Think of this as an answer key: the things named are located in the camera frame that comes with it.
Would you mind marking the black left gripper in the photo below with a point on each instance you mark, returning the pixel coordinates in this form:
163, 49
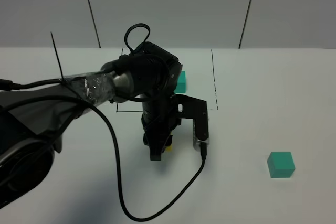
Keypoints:
149, 76

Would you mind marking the yellow cube block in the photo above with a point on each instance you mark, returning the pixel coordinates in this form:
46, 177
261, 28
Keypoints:
169, 148

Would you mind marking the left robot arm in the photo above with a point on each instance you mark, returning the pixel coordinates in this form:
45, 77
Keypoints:
34, 116

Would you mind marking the template teal cube block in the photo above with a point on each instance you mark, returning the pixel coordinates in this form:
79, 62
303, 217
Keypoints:
181, 83

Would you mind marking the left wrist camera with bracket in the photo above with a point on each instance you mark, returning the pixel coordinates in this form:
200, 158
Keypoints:
196, 109

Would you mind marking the black cable tie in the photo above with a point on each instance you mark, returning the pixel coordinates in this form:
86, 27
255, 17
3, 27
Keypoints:
57, 57

